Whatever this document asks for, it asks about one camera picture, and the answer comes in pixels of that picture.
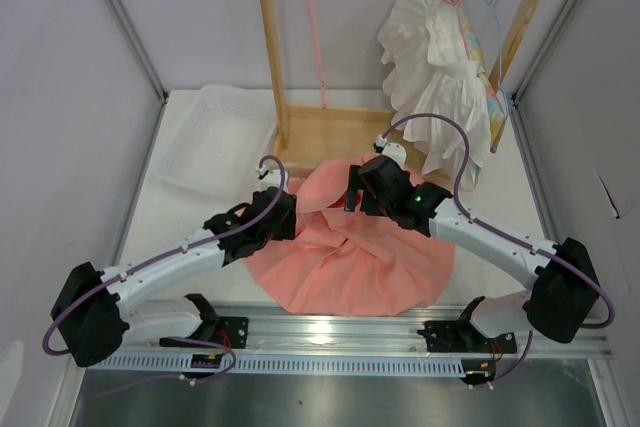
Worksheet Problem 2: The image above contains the pink hanger with dress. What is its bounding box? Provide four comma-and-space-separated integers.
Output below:
447, 0, 476, 68

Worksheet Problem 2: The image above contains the aluminium mounting rail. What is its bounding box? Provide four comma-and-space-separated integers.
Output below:
119, 301, 611, 354

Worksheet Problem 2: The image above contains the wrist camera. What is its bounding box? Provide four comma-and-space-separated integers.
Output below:
257, 166, 289, 192
373, 135, 407, 167

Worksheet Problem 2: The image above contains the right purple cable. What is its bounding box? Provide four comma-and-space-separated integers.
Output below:
378, 112, 617, 331

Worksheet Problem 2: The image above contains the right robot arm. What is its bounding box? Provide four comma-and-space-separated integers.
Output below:
345, 155, 600, 351

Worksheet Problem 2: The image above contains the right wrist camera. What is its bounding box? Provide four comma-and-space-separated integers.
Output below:
373, 135, 407, 167

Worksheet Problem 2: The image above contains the white plastic basket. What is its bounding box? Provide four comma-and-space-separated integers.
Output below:
155, 84, 277, 201

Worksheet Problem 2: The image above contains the wooden clothes rack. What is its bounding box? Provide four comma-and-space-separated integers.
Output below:
260, 0, 540, 190

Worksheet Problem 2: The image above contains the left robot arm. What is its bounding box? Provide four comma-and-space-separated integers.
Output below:
51, 187, 297, 367

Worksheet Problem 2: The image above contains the white slotted cable duct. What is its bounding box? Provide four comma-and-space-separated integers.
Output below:
93, 351, 465, 378

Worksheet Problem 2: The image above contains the white ruffled dress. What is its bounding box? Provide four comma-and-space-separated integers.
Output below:
377, 0, 491, 191

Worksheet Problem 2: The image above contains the pink skirt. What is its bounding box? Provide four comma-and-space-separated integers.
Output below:
246, 157, 455, 316

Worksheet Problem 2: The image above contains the colourful pastel garment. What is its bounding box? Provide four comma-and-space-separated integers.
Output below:
458, 8, 507, 153

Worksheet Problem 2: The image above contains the pink wire hanger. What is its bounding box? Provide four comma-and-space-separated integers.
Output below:
305, 0, 328, 109

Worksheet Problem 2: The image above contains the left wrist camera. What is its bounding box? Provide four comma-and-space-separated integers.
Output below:
257, 166, 289, 192

